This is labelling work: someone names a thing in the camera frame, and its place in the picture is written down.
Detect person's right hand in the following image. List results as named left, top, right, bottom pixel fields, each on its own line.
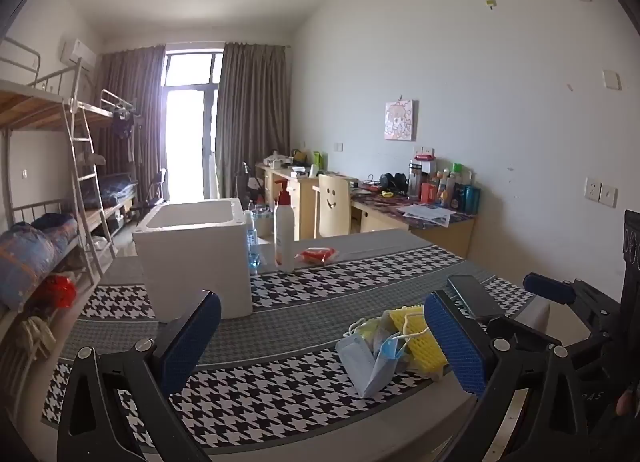
left=615, top=386, right=637, bottom=417

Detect red snack packet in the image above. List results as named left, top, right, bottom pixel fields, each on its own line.
left=295, top=247, right=341, bottom=267

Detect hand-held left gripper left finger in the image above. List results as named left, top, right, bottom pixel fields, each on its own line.
left=56, top=290, right=222, bottom=462

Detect houndstooth tablecloth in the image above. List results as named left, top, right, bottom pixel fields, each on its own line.
left=42, top=231, right=551, bottom=462

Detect black folding chair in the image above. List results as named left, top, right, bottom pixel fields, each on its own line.
left=134, top=168, right=169, bottom=213

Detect clear water bottle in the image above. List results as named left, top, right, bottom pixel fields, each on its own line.
left=407, top=160, right=425, bottom=201

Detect wooden smiley face chair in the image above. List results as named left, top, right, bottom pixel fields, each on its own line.
left=312, top=173, right=351, bottom=241

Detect black shopping trolley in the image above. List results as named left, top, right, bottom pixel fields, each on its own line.
left=235, top=162, right=267, bottom=203

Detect yellow sponge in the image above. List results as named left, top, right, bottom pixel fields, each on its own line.
left=382, top=307, right=449, bottom=377

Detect red plastic bag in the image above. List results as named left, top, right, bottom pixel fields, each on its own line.
left=42, top=276, right=77, bottom=311

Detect row of toiletry bottles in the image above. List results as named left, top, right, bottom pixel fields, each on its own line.
left=420, top=162, right=468, bottom=210

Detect pink cartoon wall poster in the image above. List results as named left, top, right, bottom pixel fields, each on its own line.
left=384, top=100, right=415, bottom=142

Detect pack of water bottles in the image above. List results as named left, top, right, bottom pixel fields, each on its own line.
left=250, top=202, right=276, bottom=229

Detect white air conditioner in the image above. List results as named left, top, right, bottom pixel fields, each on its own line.
left=60, top=39, right=98, bottom=70

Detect wooden desk with patterned top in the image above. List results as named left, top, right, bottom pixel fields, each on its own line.
left=349, top=182, right=479, bottom=259

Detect metal bunk bed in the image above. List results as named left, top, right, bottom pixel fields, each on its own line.
left=75, top=89, right=142, bottom=243
left=0, top=36, right=118, bottom=393

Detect brown curtain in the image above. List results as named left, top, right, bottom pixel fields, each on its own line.
left=216, top=42, right=293, bottom=200
left=97, top=45, right=167, bottom=203

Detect blue spray bottle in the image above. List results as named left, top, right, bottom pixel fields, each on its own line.
left=243, top=210, right=261, bottom=275

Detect dark blue bedding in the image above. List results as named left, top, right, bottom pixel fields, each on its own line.
left=82, top=174, right=139, bottom=209

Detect dark smartphone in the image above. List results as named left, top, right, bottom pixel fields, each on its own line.
left=446, top=275, right=505, bottom=321

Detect white pump lotion bottle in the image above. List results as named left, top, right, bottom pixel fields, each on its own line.
left=273, top=178, right=297, bottom=273

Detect dark hanging clothes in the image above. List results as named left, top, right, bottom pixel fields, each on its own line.
left=112, top=108, right=139, bottom=139

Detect white foam box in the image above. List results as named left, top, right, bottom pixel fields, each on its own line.
left=132, top=198, right=254, bottom=323

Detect blue plaid quilt bundle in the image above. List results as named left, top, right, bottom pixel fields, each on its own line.
left=0, top=214, right=81, bottom=311

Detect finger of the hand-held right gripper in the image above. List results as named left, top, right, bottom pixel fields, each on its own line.
left=523, top=272, right=588, bottom=307

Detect blue face mask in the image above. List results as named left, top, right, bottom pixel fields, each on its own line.
left=336, top=329, right=408, bottom=399

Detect cream crumpled cloth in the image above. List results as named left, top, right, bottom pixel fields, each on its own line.
left=19, top=317, right=57, bottom=359

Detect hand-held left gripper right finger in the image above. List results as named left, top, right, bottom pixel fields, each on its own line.
left=423, top=290, right=596, bottom=462

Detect black headphones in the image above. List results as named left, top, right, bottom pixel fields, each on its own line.
left=378, top=172, right=409, bottom=193

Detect printed paper sheets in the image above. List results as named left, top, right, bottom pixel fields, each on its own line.
left=400, top=203, right=457, bottom=228

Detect glass balcony door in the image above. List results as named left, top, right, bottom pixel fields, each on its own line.
left=161, top=52, right=224, bottom=203

